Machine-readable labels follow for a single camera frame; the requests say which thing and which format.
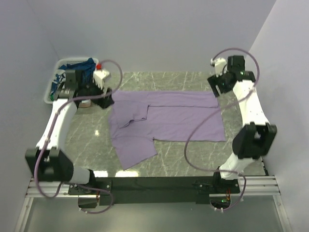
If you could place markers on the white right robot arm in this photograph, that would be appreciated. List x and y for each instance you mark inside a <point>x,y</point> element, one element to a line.
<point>256,136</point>

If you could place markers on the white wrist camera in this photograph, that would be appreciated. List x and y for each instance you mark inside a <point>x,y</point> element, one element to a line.
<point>100,77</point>
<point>220,65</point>

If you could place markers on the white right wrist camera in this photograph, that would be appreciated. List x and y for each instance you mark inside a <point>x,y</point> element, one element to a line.
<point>220,65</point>

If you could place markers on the purple t shirt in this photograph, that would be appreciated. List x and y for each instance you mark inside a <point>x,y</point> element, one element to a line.
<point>138,118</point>

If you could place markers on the white laundry basket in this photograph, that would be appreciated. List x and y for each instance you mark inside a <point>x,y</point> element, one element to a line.
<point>55,72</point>

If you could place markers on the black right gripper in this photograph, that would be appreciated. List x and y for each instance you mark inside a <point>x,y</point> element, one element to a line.
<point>214,81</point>

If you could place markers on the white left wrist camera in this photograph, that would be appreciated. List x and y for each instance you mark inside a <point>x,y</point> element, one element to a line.
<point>100,77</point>

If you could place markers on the aluminium frame rail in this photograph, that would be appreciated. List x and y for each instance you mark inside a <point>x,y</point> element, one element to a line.
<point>260,210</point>

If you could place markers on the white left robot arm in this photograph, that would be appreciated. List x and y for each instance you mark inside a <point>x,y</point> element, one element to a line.
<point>48,161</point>

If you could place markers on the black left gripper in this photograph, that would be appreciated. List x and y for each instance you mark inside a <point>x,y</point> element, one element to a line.
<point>104,102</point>

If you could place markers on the blue printed t shirt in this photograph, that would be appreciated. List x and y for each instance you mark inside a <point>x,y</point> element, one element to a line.
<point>84,67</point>

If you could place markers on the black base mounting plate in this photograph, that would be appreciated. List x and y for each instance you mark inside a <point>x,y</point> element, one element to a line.
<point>176,189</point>

